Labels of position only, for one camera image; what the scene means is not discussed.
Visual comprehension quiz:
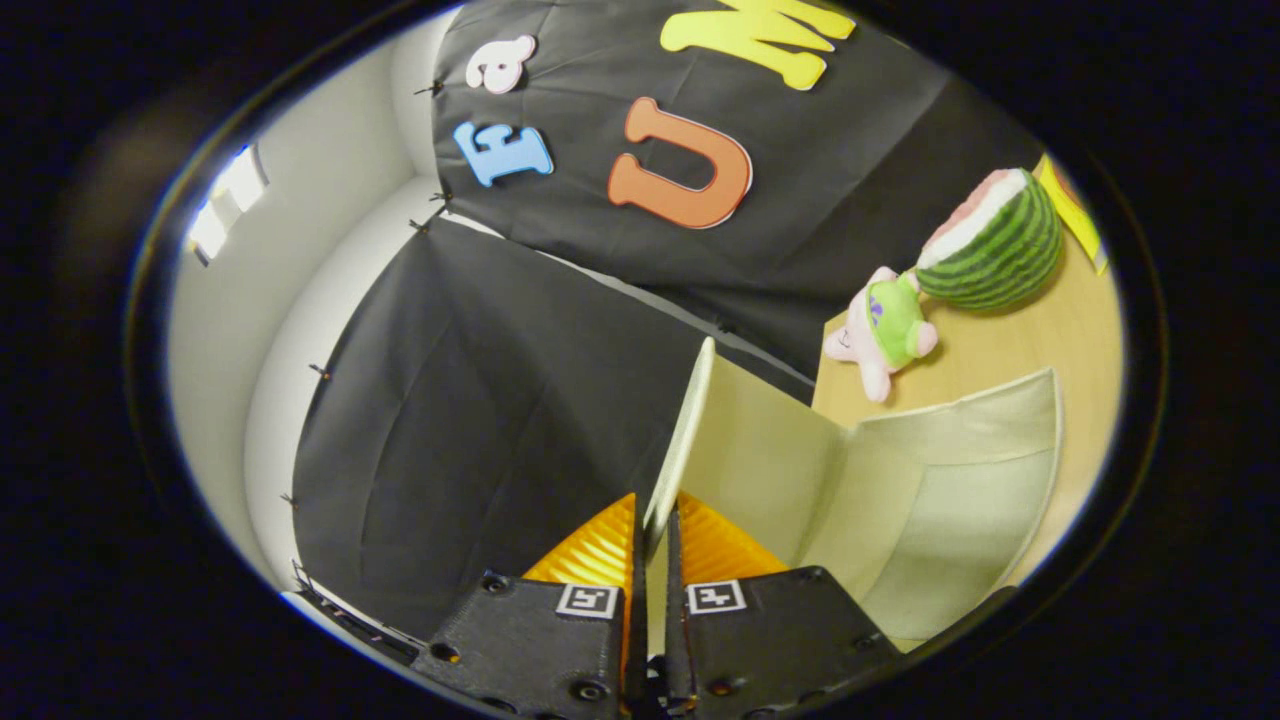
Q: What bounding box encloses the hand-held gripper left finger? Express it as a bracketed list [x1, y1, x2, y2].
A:
[412, 492, 643, 720]

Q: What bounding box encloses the pale green storage box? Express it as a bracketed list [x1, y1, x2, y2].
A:
[643, 338, 1063, 656]

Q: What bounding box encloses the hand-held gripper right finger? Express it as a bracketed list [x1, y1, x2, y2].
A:
[663, 492, 906, 720]

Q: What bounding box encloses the pink and green plush toy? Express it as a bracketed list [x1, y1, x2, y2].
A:
[825, 265, 939, 403]

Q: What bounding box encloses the watermelon slice plush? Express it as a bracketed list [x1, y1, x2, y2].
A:
[915, 168, 1063, 311]

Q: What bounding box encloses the ceiling light panel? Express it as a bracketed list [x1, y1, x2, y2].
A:
[188, 145, 269, 266]

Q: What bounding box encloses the yellow book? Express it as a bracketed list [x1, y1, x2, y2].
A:
[1035, 153, 1109, 276]

